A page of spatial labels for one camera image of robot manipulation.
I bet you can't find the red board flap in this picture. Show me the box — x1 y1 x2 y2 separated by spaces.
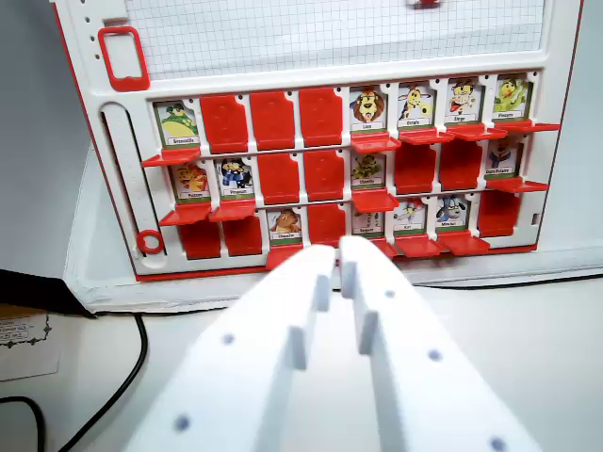
265 243 312 270

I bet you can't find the white printed paper card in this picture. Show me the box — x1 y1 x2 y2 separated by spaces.
0 303 63 383

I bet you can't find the red and white game board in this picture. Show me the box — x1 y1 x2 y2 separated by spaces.
49 0 585 283

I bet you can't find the thick black cable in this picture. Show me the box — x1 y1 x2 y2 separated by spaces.
58 311 150 452

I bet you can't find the thin black cable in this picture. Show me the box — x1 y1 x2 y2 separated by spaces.
409 266 603 289

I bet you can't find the looped black cable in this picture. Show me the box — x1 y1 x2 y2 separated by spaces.
0 395 47 452

